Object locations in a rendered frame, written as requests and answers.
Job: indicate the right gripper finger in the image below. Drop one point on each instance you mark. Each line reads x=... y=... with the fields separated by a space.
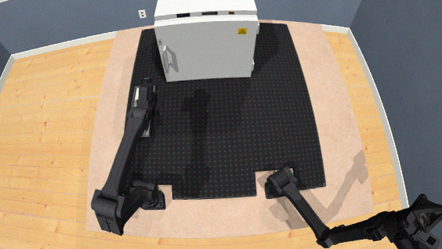
x=426 y=223
x=431 y=215

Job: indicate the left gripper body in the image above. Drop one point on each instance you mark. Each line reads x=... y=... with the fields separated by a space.
x=158 y=104

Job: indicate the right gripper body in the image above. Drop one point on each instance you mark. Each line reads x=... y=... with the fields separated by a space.
x=409 y=222

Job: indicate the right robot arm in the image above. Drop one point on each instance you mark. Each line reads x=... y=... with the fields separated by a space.
x=357 y=231

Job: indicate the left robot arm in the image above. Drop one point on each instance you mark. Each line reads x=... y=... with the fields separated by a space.
x=143 y=192

